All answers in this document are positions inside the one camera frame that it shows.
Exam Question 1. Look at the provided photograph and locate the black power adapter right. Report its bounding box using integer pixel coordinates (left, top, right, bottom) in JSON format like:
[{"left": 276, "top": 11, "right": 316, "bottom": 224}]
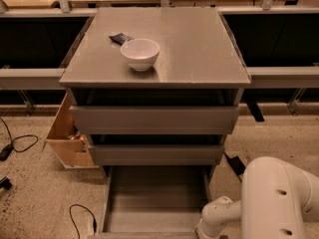
[{"left": 225, "top": 155, "right": 246, "bottom": 175}]

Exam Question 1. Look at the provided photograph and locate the white ceramic bowl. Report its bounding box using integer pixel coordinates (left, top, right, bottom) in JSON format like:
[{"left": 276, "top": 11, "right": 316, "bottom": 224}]
[{"left": 120, "top": 39, "right": 160, "bottom": 72}]

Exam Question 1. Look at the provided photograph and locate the wooden box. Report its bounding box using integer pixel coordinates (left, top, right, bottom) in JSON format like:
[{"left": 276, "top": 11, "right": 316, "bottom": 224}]
[{"left": 46, "top": 96, "right": 96, "bottom": 168}]

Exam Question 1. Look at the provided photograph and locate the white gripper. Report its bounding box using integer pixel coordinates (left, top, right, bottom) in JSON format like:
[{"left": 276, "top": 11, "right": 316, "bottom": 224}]
[{"left": 195, "top": 196, "right": 241, "bottom": 239}]

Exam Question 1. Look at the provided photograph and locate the black cable loop front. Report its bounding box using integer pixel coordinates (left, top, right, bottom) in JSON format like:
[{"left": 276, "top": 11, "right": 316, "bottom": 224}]
[{"left": 68, "top": 203, "right": 98, "bottom": 239}]

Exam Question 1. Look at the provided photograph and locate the black object left edge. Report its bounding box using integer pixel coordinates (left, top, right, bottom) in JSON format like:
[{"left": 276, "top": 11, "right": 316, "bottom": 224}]
[{"left": 0, "top": 176, "right": 12, "bottom": 190}]

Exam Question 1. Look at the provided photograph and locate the grey drawer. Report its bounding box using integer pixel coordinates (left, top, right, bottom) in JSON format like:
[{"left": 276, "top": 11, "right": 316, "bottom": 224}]
[
  {"left": 88, "top": 166, "right": 211, "bottom": 239},
  {"left": 70, "top": 106, "right": 239, "bottom": 134},
  {"left": 89, "top": 145, "right": 224, "bottom": 165}
]

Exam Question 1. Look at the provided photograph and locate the grey metal rail frame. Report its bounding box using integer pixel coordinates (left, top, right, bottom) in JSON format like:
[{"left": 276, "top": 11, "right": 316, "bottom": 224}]
[{"left": 0, "top": 0, "right": 319, "bottom": 91}]

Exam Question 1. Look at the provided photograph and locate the grey top drawer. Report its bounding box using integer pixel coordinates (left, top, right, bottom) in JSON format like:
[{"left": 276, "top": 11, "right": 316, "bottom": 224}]
[{"left": 70, "top": 106, "right": 239, "bottom": 134}]

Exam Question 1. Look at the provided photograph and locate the dark blue snack packet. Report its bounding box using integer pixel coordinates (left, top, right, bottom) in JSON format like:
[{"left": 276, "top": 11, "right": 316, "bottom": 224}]
[{"left": 110, "top": 33, "right": 132, "bottom": 46}]

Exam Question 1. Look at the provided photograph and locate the grey middle drawer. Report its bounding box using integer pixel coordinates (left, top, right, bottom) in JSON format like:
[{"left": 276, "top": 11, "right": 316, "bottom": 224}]
[{"left": 89, "top": 145, "right": 224, "bottom": 165}]

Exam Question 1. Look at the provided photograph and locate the black adapter cable left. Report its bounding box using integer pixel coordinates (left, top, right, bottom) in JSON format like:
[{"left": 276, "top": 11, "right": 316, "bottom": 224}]
[{"left": 0, "top": 117, "right": 40, "bottom": 161}]

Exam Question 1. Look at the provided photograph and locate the grey drawer cabinet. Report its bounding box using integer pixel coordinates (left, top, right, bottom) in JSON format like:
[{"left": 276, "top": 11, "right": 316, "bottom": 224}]
[{"left": 59, "top": 6, "right": 252, "bottom": 184}]

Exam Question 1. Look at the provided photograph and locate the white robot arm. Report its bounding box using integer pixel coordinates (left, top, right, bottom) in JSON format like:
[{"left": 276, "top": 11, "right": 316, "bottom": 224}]
[{"left": 195, "top": 156, "right": 319, "bottom": 239}]

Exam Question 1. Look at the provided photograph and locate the grey bottom drawer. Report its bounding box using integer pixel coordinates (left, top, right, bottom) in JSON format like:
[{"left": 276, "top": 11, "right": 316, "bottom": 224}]
[{"left": 88, "top": 166, "right": 211, "bottom": 239}]

